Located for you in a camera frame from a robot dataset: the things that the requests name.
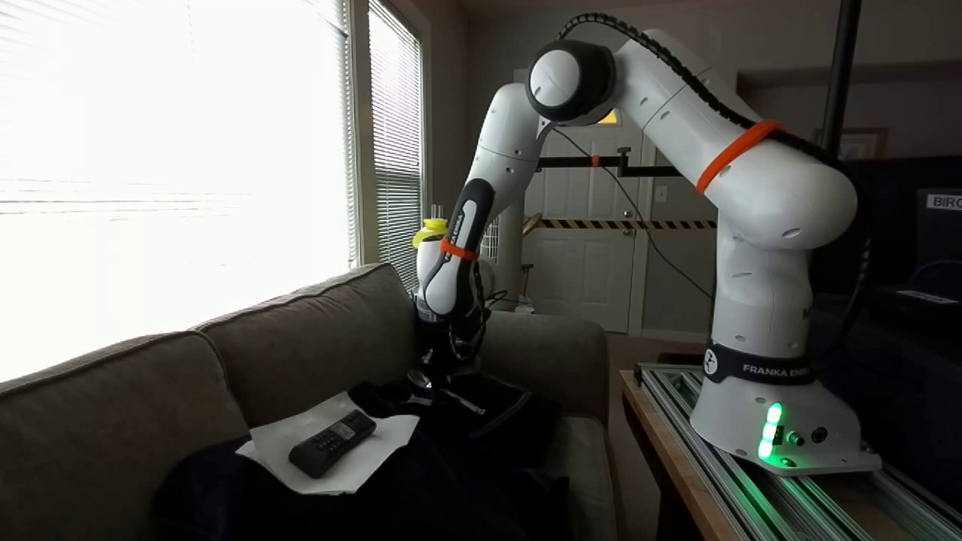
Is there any wooden table with rails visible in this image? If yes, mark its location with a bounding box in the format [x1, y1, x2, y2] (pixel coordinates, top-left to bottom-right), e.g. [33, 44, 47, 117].
[616, 362, 962, 541]

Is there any silver metal spoon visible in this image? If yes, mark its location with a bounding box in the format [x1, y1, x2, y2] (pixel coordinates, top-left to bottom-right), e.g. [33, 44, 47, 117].
[407, 368, 487, 415]

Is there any white front door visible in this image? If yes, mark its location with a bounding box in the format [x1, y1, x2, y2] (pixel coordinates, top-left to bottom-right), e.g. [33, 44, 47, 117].
[522, 120, 650, 334]

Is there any dark blanket on couch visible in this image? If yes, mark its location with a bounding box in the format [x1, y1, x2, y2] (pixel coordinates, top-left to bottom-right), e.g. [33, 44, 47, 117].
[149, 372, 572, 541]

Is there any black remote control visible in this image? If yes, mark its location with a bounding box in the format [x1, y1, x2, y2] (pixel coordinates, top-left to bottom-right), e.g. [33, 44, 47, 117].
[289, 408, 376, 476]

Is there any black camera stand bar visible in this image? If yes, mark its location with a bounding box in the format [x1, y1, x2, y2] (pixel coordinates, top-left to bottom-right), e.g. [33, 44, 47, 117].
[518, 154, 714, 179]

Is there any grey fabric couch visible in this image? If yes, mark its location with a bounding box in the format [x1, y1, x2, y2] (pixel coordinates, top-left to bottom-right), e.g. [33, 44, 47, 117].
[0, 265, 616, 541]

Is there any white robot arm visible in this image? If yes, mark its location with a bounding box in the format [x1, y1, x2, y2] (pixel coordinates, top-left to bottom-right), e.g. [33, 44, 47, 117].
[414, 27, 881, 473]

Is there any white paper sheet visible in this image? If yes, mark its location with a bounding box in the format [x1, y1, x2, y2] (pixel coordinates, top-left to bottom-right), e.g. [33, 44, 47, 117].
[238, 394, 417, 495]

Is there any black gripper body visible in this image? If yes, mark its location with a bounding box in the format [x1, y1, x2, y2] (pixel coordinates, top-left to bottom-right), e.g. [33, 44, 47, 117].
[414, 315, 484, 382]

